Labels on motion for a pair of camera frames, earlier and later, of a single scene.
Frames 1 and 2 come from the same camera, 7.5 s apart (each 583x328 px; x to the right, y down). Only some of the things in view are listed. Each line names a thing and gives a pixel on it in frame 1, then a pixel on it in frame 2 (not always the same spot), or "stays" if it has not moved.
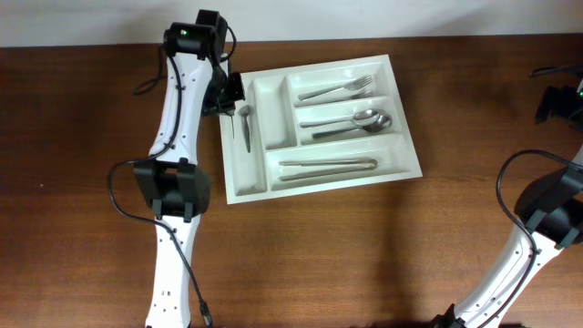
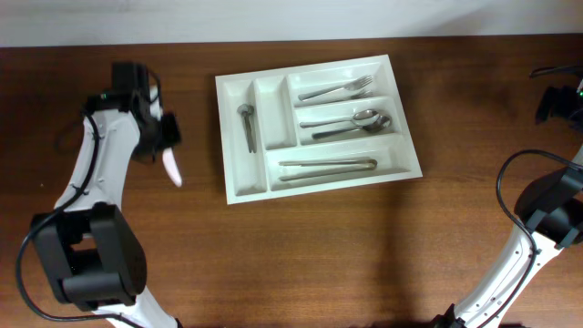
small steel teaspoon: [233, 127] → [247, 110]
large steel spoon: [364, 117] stays
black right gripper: [561, 96] stays
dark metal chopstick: [299, 163] stays
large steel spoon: [383, 123] stays
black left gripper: [229, 108] → [173, 138]
